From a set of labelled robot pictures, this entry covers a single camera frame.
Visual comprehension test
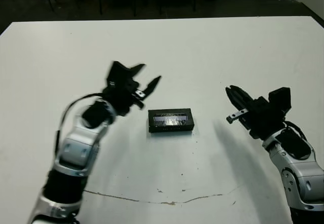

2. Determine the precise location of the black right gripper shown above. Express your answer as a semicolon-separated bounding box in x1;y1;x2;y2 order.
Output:
225;85;286;141

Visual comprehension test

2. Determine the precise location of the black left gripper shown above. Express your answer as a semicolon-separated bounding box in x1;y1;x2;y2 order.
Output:
102;63;162;116

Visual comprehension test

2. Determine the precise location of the black box lid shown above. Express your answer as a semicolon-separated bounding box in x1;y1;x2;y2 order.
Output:
148;107;194;133

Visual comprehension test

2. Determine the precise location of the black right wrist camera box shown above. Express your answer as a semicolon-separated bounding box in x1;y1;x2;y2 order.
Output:
268;86;292;116

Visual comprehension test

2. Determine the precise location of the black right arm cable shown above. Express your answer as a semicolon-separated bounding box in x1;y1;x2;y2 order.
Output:
283;120;308;141

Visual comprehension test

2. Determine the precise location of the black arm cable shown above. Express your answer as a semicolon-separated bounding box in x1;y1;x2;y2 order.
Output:
54;92;107;159
283;120;308;141

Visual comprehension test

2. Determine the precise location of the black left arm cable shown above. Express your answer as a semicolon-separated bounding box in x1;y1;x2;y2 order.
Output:
54;92;107;159

